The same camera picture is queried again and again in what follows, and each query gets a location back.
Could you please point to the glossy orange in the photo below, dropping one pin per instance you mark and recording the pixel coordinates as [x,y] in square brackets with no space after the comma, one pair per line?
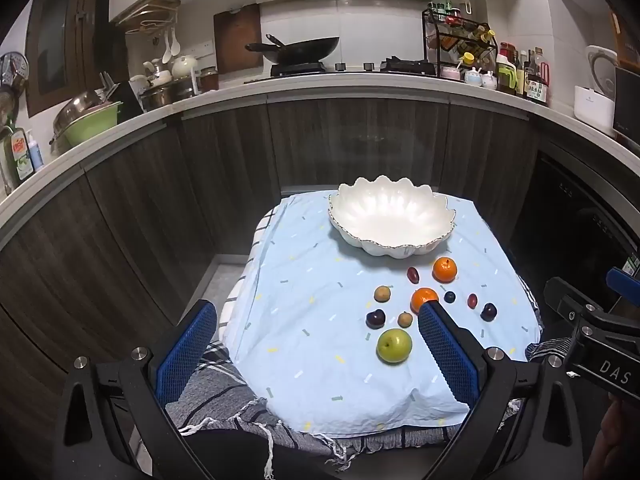
[422,296]

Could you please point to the white scalloped ceramic bowl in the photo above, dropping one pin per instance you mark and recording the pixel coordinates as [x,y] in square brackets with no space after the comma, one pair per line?
[390,210]

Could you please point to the brownish red date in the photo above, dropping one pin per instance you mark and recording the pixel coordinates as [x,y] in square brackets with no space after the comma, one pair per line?
[472,301]

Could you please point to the brown glass jar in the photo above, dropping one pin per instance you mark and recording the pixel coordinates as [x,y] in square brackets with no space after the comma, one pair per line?
[208,81]

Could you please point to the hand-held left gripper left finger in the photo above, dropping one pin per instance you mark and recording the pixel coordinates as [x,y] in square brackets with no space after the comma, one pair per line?
[185,355]

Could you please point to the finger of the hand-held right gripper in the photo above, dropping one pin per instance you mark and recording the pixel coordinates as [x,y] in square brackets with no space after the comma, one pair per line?
[624,284]
[567,300]

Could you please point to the dark wood kitchen cabinet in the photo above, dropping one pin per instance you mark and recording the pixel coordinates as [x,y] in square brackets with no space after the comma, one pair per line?
[350,135]

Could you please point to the white condiment jar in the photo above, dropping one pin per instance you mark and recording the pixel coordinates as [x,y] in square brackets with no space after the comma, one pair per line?
[489,81]
[472,77]

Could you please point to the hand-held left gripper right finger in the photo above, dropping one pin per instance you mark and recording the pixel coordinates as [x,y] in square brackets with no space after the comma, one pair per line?
[445,355]

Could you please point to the light blue patterned cloth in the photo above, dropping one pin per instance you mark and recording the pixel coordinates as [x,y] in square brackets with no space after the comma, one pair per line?
[310,310]

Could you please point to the black countertop appliance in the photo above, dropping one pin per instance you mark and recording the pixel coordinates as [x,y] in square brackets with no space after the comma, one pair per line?
[629,105]

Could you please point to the steel pot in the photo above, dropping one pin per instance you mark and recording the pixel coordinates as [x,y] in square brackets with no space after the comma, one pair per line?
[159,96]

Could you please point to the blue white bottle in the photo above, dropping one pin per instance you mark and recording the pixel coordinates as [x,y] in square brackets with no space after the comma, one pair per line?
[36,152]

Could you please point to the small tan longan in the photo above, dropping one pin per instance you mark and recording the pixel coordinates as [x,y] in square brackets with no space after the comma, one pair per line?
[405,319]

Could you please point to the dark blueberry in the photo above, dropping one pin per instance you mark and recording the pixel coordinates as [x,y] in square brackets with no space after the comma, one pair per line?
[449,297]

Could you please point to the green apple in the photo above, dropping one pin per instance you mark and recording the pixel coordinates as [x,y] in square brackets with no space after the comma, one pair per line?
[394,345]

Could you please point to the black spice rack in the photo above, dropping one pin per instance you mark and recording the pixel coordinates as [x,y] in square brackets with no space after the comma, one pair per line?
[440,35]

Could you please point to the wooden cutting board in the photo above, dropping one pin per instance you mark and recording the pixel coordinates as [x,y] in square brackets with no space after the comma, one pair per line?
[237,40]

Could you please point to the dark framed window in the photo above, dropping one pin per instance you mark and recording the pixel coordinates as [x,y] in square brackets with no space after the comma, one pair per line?
[65,35]

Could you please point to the white ceramic cup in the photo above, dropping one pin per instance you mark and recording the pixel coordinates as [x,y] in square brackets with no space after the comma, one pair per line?
[161,78]

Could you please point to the dark red date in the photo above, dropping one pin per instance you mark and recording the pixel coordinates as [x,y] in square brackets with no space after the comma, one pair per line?
[412,275]

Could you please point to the dark soy sauce bottle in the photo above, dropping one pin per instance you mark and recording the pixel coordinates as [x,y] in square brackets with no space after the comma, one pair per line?
[536,91]

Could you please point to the green oil jug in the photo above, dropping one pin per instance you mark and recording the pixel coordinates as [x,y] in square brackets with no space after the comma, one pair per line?
[506,77]

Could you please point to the pink condiment jar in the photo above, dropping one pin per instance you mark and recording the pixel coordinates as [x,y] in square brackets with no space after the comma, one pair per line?
[450,73]

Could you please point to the steel basin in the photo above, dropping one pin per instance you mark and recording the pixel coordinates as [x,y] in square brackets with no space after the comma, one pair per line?
[75,107]

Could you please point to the grey striped blanket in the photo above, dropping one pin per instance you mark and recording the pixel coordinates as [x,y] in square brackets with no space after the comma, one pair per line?
[220,395]

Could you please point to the green detergent bottle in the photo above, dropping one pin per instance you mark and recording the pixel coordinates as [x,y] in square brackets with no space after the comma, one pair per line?
[19,155]

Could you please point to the orange with dark stem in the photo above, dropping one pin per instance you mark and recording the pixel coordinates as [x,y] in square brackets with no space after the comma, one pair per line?
[445,269]

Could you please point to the green plastic basin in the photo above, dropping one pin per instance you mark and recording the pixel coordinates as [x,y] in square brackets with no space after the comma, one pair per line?
[95,122]

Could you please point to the dark purple grape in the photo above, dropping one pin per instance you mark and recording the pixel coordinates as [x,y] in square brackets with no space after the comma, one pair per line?
[488,311]
[375,318]

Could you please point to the large tan longan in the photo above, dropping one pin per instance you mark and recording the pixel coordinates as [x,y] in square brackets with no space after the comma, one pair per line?
[382,293]

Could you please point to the gas stove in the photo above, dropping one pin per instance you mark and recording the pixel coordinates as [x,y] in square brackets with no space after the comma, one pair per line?
[350,69]

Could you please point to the black built-in dishwasher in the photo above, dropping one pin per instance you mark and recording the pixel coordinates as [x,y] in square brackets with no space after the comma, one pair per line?
[575,225]

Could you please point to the black wok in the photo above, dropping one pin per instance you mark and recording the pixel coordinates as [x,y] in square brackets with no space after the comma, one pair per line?
[305,50]

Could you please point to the white teapot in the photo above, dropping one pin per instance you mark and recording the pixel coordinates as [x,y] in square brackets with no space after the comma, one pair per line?
[184,66]

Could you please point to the white rice cooker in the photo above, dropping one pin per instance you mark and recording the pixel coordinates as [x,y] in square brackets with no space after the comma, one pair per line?
[595,100]

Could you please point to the person's right forearm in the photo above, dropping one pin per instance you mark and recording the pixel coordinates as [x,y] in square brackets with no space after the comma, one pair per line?
[617,440]

